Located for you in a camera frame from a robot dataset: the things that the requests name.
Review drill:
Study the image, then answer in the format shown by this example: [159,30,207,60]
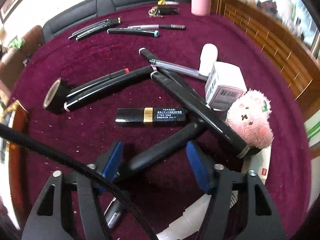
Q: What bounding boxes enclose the black gold lipstick tube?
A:
[115,107,188,126]

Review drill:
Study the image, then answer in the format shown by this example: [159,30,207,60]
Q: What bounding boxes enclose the black marker pink cap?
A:
[63,65,156,112]

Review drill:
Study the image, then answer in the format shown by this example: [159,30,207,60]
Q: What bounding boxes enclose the black tape roll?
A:
[42,78,71,114]

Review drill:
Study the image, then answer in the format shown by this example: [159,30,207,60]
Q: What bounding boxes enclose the clear ballpoint pen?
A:
[149,59,208,81]

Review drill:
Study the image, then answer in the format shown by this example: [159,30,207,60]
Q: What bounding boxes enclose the white cosmetic tube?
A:
[157,194,211,240]

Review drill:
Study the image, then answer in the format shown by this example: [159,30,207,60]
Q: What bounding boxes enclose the long black marker white caps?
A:
[150,70,254,159]

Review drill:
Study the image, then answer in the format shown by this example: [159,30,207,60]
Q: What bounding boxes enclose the flat white card box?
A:
[241,145,272,185]

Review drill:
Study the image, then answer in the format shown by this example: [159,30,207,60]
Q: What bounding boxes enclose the pink plush toy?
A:
[226,89,274,149]

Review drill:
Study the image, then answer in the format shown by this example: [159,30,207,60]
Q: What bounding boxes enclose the burgundy bedspread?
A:
[10,4,311,239]

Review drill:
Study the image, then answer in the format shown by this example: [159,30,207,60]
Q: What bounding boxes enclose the white barcode medicine box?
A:
[205,61,247,111]

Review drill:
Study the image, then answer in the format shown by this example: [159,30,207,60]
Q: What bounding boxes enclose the white gold-rimmed storage box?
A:
[1,100,29,230]

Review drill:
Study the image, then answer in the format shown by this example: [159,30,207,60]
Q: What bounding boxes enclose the small white bottle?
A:
[199,43,218,76]

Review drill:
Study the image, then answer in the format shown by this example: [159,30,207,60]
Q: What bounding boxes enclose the thin black pen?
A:
[68,18,109,40]

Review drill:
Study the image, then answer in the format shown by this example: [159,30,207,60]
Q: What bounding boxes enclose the brown armchair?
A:
[0,25,43,97]

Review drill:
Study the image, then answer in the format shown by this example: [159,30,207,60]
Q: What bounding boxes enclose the black marker teal cap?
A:
[107,28,159,38]

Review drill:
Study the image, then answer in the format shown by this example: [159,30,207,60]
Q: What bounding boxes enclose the black marker gold cap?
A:
[75,17,121,41]

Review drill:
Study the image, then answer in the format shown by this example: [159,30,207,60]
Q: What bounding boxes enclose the grey black pen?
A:
[128,24,185,30]

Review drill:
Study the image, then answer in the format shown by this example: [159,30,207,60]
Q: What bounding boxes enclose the wooden cabinet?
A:
[219,0,319,120]

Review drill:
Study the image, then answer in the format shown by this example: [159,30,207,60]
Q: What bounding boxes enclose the key bunch black fob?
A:
[148,6,180,17]

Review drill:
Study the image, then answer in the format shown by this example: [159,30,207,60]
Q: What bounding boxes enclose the yellow object on headboard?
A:
[157,0,167,5]

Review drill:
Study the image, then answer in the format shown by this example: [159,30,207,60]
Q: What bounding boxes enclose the black leather headboard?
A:
[42,0,191,42]

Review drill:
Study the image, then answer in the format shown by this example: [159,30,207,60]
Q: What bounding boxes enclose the black braided cable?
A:
[0,122,158,240]

